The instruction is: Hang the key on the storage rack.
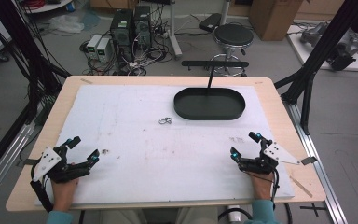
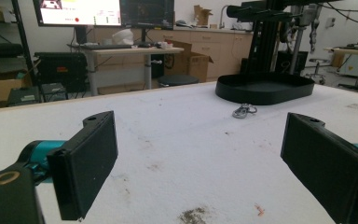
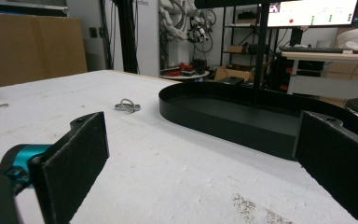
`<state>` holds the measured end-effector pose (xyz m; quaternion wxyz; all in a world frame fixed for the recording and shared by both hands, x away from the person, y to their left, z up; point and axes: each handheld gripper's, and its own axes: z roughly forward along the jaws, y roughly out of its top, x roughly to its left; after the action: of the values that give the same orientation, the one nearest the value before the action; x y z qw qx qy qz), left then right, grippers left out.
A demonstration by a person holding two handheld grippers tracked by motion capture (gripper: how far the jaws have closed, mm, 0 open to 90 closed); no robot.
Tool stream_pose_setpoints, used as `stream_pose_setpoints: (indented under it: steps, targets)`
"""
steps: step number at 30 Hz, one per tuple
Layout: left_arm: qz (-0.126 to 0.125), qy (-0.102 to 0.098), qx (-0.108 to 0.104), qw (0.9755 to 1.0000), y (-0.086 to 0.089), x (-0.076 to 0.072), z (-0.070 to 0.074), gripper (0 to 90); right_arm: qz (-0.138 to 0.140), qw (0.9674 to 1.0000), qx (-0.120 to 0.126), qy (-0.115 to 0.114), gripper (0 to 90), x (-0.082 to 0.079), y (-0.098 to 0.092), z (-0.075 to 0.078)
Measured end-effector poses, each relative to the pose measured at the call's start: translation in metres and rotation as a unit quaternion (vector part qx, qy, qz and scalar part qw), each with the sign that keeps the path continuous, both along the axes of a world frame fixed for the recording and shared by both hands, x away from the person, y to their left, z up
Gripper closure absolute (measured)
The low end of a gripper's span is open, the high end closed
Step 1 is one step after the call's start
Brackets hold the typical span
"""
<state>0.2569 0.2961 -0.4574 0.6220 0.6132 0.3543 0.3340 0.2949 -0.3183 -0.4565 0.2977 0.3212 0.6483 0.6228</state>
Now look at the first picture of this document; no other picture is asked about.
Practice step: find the person's right hand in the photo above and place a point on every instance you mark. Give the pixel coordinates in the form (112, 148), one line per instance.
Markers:
(262, 186)

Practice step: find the white plastic bag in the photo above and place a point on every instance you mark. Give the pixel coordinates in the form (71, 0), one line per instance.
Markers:
(66, 24)

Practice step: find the round white table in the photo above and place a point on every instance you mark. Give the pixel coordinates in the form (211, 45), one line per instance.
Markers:
(48, 5)

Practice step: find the black metal frame post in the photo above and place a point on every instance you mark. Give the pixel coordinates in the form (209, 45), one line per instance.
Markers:
(21, 40)
(323, 49)

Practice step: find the tiny silver earring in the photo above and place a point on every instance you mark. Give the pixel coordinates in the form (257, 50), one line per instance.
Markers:
(105, 151)

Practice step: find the aluminium rail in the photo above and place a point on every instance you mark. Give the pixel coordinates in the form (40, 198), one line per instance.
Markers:
(3, 168)
(320, 174)

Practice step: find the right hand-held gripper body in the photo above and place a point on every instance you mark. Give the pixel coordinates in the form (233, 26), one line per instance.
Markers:
(261, 165)

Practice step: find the grey tape flap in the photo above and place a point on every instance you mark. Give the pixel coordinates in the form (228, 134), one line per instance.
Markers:
(309, 160)

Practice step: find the grey robot device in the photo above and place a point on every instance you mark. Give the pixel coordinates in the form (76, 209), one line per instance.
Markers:
(343, 49)

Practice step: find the white floor board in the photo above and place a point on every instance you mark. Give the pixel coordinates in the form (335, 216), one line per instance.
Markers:
(304, 53)

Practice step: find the person's left hand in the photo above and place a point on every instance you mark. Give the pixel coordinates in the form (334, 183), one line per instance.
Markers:
(63, 194)

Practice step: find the black jewelry stand with tray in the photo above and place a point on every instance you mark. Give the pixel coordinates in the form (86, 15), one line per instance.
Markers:
(209, 105)

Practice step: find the cardboard box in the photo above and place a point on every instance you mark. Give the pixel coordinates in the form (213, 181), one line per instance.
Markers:
(273, 18)

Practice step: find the white foam mat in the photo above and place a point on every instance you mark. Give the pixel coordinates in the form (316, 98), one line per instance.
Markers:
(155, 161)

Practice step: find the large black computer tower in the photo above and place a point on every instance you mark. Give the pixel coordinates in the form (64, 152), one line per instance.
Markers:
(122, 34)

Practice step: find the slim black computer tower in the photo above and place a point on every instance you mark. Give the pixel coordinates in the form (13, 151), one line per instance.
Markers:
(143, 26)

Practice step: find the black round stool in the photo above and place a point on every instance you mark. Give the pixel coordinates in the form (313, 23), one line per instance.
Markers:
(233, 35)

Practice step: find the white metal stand leg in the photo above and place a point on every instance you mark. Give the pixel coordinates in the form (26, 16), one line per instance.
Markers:
(172, 28)

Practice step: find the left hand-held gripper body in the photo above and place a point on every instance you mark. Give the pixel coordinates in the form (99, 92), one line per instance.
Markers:
(55, 170)

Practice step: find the thin wooden stick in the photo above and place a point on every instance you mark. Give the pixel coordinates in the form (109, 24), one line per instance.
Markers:
(301, 187)

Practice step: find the white bench power supply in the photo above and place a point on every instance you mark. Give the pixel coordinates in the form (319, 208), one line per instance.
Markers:
(103, 49)
(93, 45)

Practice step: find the black power adapter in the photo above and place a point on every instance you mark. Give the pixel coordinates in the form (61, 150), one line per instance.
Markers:
(209, 22)

